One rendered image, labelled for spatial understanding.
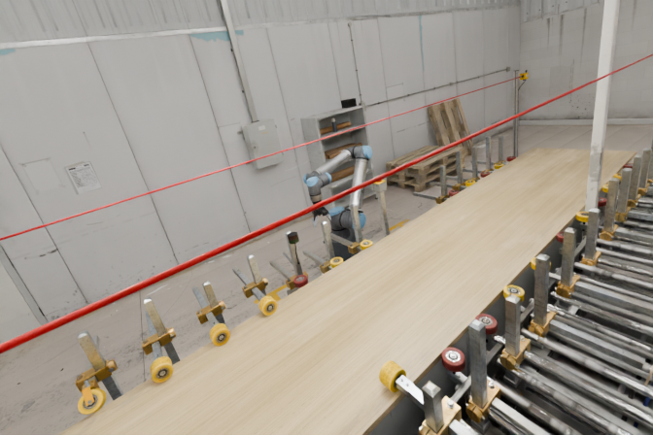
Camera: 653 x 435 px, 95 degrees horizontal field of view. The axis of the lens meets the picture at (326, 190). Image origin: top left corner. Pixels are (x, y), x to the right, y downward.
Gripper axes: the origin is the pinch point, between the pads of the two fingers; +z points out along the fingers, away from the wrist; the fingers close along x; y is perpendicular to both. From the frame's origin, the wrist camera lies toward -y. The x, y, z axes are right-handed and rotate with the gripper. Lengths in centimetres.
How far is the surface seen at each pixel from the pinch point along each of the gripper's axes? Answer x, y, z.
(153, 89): 62, 225, -132
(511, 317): 9, -142, -10
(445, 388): 22, -122, 32
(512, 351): 9, -142, 5
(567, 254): -43, -139, -8
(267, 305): 69, -58, -3
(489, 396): 26, -144, 10
